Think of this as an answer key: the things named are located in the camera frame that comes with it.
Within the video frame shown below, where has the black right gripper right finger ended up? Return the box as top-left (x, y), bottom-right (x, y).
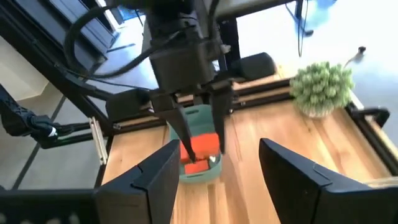
top-left (259, 139), bottom-right (332, 224)

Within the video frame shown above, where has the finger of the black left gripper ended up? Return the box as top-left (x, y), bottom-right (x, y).
top-left (152, 93), bottom-right (197, 163)
top-left (211, 88), bottom-right (234, 155)

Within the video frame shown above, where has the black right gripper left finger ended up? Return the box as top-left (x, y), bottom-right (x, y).
top-left (95, 139), bottom-right (182, 224)

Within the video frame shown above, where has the orange cube block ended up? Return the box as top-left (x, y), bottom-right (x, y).
top-left (179, 133), bottom-right (221, 164)

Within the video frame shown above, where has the teal plastic bin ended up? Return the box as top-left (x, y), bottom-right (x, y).
top-left (169, 103), bottom-right (223, 184)

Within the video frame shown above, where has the small orange block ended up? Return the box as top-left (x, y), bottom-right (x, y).
top-left (183, 159), bottom-right (210, 175)

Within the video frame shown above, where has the dark storage cabinet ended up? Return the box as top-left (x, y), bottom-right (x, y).
top-left (12, 0), bottom-right (121, 63)

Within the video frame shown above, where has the potted green plant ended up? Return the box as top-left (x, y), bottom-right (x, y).
top-left (289, 61), bottom-right (355, 118)

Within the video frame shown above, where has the beige cardboard box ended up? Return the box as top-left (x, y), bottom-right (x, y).
top-left (0, 37), bottom-right (63, 101)

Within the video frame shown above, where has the white metal bracket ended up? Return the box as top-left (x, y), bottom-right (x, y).
top-left (89, 116), bottom-right (109, 166)

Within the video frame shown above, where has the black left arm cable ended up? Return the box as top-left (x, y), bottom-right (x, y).
top-left (63, 4), bottom-right (156, 80)

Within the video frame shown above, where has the black braided cable sleeve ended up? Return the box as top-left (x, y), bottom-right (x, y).
top-left (0, 83), bottom-right (60, 141)

